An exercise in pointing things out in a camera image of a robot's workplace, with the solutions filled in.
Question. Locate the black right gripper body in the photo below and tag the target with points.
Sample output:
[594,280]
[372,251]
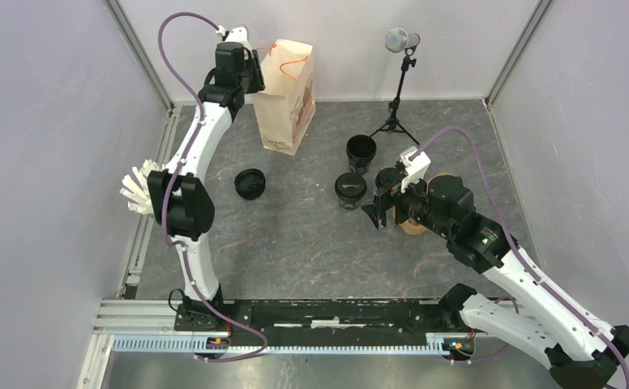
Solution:
[412,203]

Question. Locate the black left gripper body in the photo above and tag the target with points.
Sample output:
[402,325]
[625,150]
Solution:
[251,79]

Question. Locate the black cup lid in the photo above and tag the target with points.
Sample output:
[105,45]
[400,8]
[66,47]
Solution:
[388,177]
[350,185]

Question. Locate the paper takeout bag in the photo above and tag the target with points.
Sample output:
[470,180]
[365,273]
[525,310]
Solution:
[284,109]

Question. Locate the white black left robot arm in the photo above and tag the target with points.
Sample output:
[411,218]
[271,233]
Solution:
[181,204]

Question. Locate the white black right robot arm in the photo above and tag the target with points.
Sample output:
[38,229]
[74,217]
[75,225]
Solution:
[578,349]

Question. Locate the stack of black cups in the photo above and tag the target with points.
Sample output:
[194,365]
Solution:
[360,150]

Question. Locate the stack of black lids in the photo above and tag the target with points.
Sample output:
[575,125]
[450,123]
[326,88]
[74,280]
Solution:
[250,184]

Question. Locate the microphone on black tripod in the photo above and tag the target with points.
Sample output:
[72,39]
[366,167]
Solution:
[398,40]

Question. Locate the white straws in cup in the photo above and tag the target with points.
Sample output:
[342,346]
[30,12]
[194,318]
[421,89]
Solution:
[135,188]

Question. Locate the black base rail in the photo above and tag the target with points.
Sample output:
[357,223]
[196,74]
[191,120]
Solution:
[316,327]

